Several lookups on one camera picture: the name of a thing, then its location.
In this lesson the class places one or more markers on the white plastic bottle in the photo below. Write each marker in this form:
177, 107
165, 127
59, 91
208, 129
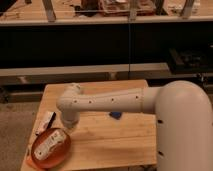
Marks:
47, 146

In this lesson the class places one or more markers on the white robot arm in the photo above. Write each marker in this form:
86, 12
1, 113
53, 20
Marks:
184, 119

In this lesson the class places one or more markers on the black and silver packet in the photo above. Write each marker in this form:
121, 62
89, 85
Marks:
45, 122

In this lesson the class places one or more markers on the black box on shelf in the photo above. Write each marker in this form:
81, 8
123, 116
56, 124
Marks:
190, 61

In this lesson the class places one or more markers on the wooden table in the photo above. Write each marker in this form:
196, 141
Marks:
100, 141

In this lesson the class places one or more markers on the blue sponge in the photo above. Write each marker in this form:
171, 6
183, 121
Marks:
115, 115

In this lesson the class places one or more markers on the red tray on shelf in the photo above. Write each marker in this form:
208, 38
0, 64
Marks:
122, 7

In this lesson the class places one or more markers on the orange ceramic bowl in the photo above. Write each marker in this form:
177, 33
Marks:
59, 153

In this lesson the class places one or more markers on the orange carrot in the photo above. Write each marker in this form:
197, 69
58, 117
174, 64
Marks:
30, 163

